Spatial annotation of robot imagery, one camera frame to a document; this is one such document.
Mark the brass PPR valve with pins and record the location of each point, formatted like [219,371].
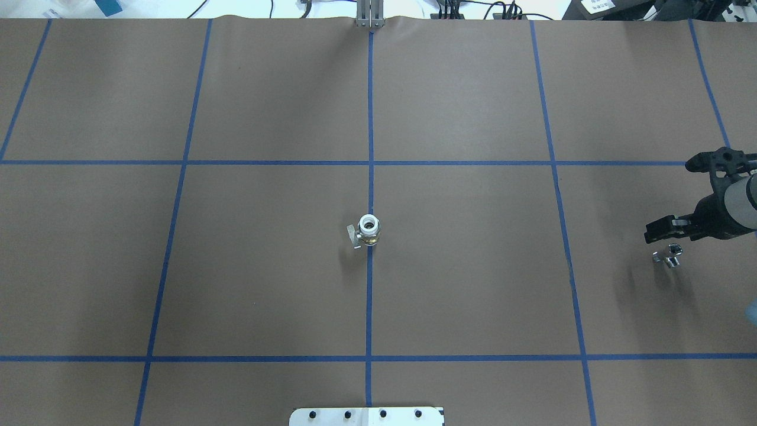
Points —
[366,232]

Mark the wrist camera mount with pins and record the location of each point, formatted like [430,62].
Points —
[725,166]

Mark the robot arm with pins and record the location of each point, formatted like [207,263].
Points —
[728,212]

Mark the black printer box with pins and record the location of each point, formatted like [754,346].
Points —
[607,10]

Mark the aluminium frame post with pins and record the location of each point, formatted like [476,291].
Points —
[370,14]

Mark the silver metal pipe fitting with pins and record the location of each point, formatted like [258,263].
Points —
[670,256]

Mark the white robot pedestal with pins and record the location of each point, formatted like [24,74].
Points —
[387,415]

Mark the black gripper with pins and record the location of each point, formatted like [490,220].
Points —
[714,218]

